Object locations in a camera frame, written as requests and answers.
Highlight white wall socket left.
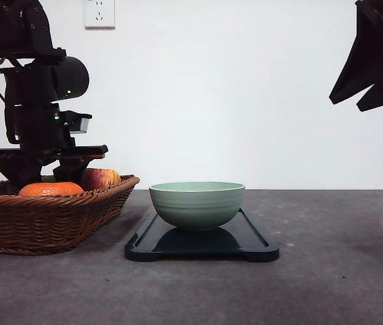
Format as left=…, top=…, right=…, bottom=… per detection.
left=83, top=0, right=116, bottom=33

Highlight dark rectangular tray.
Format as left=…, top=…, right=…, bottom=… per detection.
left=125, top=209, right=279, bottom=262

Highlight brown wicker basket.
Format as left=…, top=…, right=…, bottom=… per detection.
left=0, top=175, right=140, bottom=255

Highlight orange tangerine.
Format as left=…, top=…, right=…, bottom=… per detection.
left=18, top=182, right=84, bottom=196

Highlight red yellow apple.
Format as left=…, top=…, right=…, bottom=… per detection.
left=83, top=168, right=121, bottom=191

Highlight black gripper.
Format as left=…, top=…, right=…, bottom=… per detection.
left=0, top=102, right=108, bottom=188
left=329, top=0, right=383, bottom=112

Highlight green fruit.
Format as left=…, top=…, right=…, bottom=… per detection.
left=40, top=175, right=56, bottom=182

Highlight green ceramic bowl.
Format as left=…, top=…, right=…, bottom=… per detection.
left=149, top=181, right=246, bottom=230

